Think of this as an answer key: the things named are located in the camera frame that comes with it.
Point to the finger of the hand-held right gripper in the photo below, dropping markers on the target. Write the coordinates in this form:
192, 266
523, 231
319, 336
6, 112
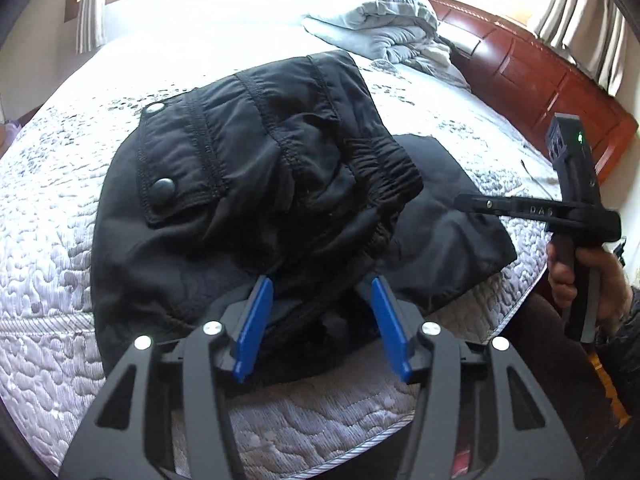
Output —
477, 204

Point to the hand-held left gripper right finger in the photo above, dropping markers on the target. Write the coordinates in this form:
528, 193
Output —
392, 330

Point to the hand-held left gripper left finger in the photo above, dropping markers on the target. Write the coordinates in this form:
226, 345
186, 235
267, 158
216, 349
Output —
254, 325

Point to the black quilted jacket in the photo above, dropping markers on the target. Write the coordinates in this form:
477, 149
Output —
250, 160

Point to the person's right forearm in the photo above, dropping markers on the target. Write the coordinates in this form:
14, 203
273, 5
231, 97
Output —
625, 350

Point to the person's right hand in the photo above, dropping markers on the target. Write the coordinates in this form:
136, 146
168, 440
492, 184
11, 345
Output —
607, 280

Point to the wooden headboard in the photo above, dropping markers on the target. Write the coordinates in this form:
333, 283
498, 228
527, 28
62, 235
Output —
525, 75

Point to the person's leg in dark trousers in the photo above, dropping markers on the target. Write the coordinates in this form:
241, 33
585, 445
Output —
555, 385

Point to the beige curtain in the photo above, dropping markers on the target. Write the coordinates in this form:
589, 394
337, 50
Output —
580, 20

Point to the folded grey duvet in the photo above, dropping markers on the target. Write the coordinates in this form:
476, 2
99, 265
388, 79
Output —
380, 20

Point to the bed with quilted cover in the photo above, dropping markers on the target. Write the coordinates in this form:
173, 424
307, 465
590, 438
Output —
50, 210

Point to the white striped curtain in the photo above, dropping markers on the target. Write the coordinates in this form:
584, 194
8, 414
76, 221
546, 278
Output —
91, 5

